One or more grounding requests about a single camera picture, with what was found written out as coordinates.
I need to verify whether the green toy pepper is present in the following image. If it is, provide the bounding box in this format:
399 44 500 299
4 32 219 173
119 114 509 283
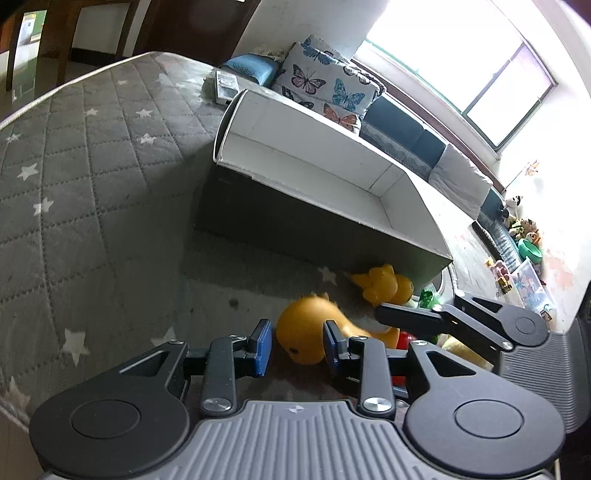
406 287 441 310

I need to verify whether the red toy piece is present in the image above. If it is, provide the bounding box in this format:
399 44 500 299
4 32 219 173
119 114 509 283
392 331 415 387

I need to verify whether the small orange rubber duck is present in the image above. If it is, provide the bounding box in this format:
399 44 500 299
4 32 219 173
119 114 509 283
349 264 414 308

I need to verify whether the clear plastic storage box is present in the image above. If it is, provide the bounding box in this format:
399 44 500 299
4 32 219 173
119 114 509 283
511 259 557 323

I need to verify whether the small toy truck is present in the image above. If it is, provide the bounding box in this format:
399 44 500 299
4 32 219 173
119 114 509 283
485 257 513 294

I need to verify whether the green plastic bowl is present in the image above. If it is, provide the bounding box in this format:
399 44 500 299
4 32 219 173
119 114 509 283
518 238 543 265

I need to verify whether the pile of plush toys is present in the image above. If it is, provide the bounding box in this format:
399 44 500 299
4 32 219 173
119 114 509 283
501 195 541 246

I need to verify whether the grey white cushion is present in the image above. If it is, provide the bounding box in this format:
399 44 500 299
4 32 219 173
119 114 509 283
428 144 493 220

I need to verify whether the grey star quilted mat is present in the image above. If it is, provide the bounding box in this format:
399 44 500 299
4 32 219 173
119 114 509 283
0 51 498 416

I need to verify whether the blue sofa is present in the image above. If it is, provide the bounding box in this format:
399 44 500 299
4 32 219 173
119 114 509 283
222 54 521 270

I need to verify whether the white cardboard box dark outside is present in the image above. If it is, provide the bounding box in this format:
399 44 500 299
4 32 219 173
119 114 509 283
197 90 453 287

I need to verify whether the butterfly print pillow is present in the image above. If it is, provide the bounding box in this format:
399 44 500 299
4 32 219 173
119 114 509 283
271 37 385 134

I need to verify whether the silver remote control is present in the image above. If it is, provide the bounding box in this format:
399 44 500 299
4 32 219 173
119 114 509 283
214 70 240 105

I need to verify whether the dark wooden side table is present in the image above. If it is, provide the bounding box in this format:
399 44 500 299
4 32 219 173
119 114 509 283
1 0 139 91

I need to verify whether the dark wooden door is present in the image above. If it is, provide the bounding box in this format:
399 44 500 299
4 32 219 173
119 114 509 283
132 0 259 66

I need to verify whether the window with green frame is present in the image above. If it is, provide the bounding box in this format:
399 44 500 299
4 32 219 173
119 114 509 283
356 1 558 151

